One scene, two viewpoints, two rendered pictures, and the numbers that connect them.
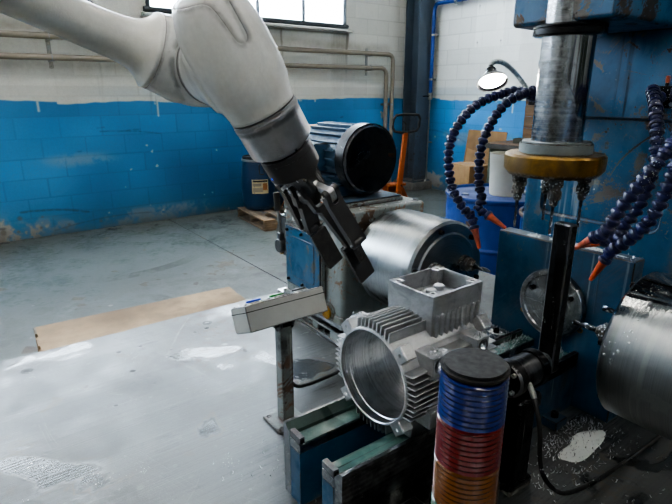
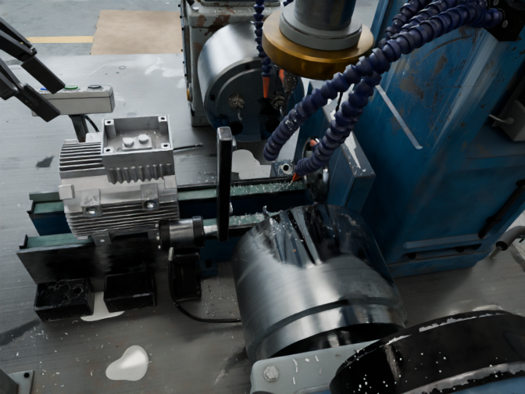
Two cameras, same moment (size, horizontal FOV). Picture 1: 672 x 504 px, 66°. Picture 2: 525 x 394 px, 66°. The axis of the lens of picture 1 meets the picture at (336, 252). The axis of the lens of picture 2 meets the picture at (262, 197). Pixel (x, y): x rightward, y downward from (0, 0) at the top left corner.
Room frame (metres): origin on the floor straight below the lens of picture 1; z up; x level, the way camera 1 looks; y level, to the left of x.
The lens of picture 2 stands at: (0.37, -0.57, 1.64)
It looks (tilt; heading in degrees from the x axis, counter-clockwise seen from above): 48 degrees down; 19
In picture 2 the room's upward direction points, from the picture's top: 8 degrees clockwise
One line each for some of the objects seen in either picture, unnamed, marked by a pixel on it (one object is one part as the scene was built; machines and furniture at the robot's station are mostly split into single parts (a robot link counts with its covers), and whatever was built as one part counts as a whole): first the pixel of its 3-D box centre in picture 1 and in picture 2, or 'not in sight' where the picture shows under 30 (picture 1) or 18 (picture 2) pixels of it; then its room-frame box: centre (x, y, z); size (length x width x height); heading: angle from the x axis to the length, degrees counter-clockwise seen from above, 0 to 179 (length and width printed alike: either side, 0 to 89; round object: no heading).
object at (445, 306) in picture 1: (434, 300); (139, 148); (0.81, -0.17, 1.11); 0.12 x 0.11 x 0.07; 128
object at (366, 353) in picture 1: (415, 357); (125, 184); (0.79, -0.13, 1.02); 0.20 x 0.19 x 0.19; 128
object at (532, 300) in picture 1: (550, 303); (313, 170); (1.02, -0.45, 1.02); 0.15 x 0.02 x 0.15; 36
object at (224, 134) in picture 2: (555, 299); (222, 191); (0.78, -0.36, 1.12); 0.04 x 0.03 x 0.26; 126
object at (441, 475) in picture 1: (465, 475); not in sight; (0.41, -0.12, 1.10); 0.06 x 0.06 x 0.04
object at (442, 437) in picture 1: (468, 435); not in sight; (0.41, -0.12, 1.14); 0.06 x 0.06 x 0.04
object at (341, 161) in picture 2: (564, 314); (336, 180); (1.06, -0.51, 0.97); 0.30 x 0.11 x 0.34; 36
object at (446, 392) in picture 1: (472, 392); not in sight; (0.41, -0.12, 1.19); 0.06 x 0.06 x 0.04
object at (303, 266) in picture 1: (345, 255); (231, 44); (1.45, -0.03, 0.99); 0.35 x 0.31 x 0.37; 36
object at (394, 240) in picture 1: (403, 258); (245, 72); (1.26, -0.17, 1.04); 0.37 x 0.25 x 0.25; 36
